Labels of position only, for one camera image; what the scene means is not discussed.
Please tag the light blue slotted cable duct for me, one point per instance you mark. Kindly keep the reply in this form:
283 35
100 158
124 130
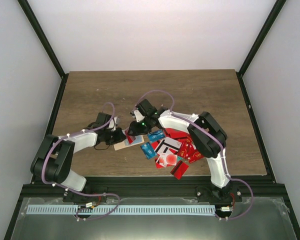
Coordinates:
192 210

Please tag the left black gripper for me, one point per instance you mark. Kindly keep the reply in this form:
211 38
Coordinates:
121 136

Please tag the red gold card middle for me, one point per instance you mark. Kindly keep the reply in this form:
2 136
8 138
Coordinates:
186 150

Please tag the beige leather card holder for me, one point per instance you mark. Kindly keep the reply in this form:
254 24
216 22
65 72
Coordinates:
124 144

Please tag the black aluminium frame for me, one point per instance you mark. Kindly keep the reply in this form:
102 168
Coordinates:
149 186

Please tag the red card black stripe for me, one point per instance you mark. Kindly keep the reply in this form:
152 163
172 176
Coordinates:
130 139

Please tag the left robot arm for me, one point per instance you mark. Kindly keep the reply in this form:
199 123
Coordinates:
53 160

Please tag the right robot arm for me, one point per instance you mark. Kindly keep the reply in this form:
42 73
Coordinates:
206 134

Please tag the white card red circle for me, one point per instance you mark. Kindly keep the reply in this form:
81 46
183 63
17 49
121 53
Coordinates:
166 159

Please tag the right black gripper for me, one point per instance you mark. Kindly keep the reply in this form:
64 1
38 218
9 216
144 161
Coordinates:
136 130

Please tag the white black red card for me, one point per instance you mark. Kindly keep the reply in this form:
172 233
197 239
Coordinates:
166 145

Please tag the blue card upper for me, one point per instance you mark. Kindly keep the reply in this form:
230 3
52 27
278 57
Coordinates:
156 136

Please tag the red card gold vip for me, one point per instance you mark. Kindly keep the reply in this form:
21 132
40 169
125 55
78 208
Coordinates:
194 156

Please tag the blue card lower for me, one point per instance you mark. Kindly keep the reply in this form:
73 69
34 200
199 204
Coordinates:
148 150

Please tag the blue card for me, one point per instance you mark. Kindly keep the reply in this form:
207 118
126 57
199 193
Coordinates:
148 150
156 136

